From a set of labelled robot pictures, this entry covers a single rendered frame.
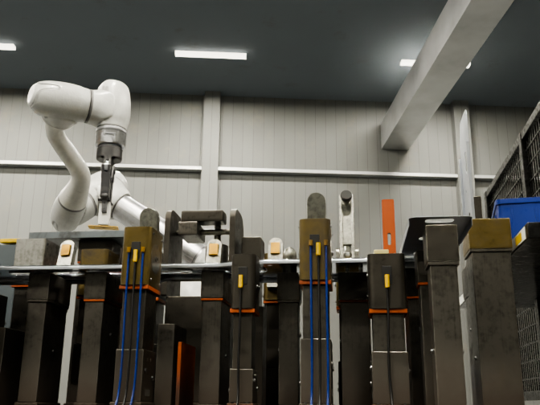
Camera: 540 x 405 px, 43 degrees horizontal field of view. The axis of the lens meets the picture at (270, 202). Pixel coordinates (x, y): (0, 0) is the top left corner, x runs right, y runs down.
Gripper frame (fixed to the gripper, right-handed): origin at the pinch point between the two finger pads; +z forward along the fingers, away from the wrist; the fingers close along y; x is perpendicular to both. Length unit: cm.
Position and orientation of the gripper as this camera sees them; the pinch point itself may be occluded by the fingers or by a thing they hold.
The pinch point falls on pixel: (104, 214)
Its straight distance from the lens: 201.6
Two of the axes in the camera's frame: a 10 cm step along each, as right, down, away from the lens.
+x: 9.9, 0.5, 1.2
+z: -0.1, 9.6, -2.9
